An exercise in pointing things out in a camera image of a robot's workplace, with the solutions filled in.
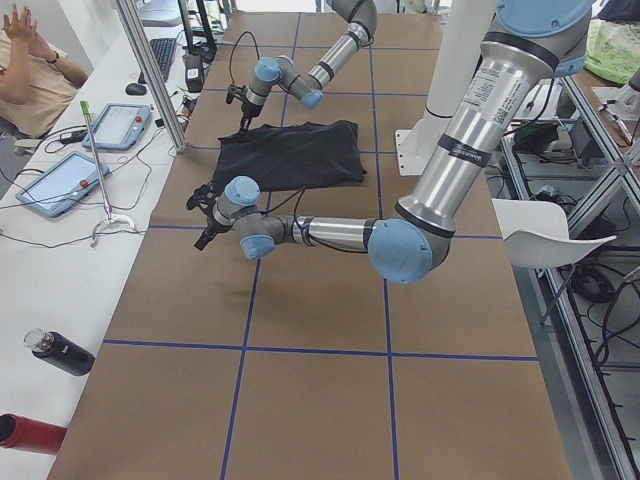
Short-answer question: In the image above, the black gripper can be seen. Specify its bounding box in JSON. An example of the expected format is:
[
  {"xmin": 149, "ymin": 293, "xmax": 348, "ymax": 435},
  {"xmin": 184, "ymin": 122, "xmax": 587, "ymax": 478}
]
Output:
[
  {"xmin": 239, "ymin": 99, "xmax": 261, "ymax": 133},
  {"xmin": 194, "ymin": 212, "xmax": 230, "ymax": 249}
]

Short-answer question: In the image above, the black graphic t-shirt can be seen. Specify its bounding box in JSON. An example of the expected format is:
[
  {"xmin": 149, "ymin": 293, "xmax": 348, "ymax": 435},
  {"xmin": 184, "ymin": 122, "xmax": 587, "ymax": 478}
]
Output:
[{"xmin": 212, "ymin": 120, "xmax": 364, "ymax": 194}]

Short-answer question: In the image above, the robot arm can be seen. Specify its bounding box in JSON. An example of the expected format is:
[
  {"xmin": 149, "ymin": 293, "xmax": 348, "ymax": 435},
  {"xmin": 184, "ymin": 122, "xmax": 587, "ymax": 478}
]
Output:
[
  {"xmin": 226, "ymin": 0, "xmax": 377, "ymax": 133},
  {"xmin": 186, "ymin": 1, "xmax": 592, "ymax": 284}
]

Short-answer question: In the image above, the black box with label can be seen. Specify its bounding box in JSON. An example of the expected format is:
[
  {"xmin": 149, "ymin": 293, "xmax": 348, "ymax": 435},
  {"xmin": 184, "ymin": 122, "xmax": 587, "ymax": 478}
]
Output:
[{"xmin": 182, "ymin": 54, "xmax": 204, "ymax": 93}]

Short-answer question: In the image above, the black keyboard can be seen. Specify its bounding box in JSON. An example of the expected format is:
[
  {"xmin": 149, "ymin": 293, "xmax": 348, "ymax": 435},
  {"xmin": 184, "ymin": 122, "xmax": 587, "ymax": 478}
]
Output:
[{"xmin": 150, "ymin": 37, "xmax": 176, "ymax": 81}]

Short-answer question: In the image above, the black computer mouse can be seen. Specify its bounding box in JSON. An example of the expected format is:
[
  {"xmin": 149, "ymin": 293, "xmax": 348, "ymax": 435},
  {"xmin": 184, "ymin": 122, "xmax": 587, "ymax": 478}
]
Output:
[{"xmin": 125, "ymin": 83, "xmax": 147, "ymax": 96}]

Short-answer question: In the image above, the far teach pendant tablet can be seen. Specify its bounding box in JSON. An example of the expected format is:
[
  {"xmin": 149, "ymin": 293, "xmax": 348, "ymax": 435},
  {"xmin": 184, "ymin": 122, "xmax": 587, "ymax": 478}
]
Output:
[{"xmin": 91, "ymin": 103, "xmax": 151, "ymax": 151}]

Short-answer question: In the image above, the teach pendant tablet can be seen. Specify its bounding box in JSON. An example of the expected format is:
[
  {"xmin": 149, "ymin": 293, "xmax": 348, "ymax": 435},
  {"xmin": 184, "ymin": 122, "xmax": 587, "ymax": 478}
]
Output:
[
  {"xmin": 91, "ymin": 103, "xmax": 151, "ymax": 151},
  {"xmin": 15, "ymin": 152, "xmax": 99, "ymax": 218}
]

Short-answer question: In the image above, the near teach pendant tablet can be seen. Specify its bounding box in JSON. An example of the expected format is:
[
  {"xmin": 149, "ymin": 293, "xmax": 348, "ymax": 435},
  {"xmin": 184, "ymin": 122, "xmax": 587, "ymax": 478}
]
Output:
[{"xmin": 15, "ymin": 152, "xmax": 99, "ymax": 218}]

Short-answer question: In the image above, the black water bottle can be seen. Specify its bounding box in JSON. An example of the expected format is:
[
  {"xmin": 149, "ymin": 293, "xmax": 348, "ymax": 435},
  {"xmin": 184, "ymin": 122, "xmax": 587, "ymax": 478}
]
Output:
[{"xmin": 23, "ymin": 328, "xmax": 95, "ymax": 376}]

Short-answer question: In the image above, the seated person beige shirt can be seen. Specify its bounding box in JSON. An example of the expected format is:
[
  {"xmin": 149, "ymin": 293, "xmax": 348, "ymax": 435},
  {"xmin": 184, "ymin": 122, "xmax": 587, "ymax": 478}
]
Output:
[{"xmin": 1, "ymin": 6, "xmax": 88, "ymax": 138}]

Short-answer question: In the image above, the red cylinder bottle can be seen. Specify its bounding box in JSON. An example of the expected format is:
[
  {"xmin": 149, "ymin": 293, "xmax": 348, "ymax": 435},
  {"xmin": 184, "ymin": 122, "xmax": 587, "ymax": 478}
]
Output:
[{"xmin": 1, "ymin": 413, "xmax": 67, "ymax": 455}]

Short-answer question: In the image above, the aluminium frame post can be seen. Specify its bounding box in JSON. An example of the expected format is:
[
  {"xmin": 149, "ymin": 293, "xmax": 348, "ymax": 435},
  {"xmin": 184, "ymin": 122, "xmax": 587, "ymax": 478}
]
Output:
[{"xmin": 115, "ymin": 0, "xmax": 187, "ymax": 153}]

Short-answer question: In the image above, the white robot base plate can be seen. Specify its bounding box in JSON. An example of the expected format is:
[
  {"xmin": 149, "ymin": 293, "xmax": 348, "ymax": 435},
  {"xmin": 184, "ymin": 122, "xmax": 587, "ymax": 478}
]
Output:
[{"xmin": 395, "ymin": 0, "xmax": 496, "ymax": 176}]

